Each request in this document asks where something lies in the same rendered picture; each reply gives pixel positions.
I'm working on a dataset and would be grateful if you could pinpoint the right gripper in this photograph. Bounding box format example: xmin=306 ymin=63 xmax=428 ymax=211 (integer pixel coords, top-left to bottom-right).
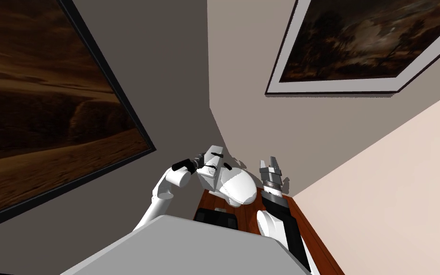
xmin=259 ymin=155 xmax=283 ymax=186

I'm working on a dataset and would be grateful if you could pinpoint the white rounded appliance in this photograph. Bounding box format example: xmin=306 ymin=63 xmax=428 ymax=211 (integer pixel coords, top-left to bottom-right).
xmin=196 ymin=145 xmax=258 ymax=208

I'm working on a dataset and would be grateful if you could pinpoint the red-brown wooden table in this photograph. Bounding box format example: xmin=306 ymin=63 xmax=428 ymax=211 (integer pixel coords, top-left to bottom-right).
xmin=193 ymin=186 xmax=346 ymax=275

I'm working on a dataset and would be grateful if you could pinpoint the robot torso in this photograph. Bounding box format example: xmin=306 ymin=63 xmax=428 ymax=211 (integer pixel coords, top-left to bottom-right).
xmin=59 ymin=207 xmax=313 ymax=275

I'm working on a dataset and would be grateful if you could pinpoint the dark landscape picture, white frame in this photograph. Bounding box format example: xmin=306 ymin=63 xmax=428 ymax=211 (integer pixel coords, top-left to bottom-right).
xmin=264 ymin=0 xmax=440 ymax=96

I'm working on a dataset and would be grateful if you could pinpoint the brown landscape picture, black frame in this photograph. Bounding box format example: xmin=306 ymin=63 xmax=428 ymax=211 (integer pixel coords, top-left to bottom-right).
xmin=0 ymin=0 xmax=157 ymax=236

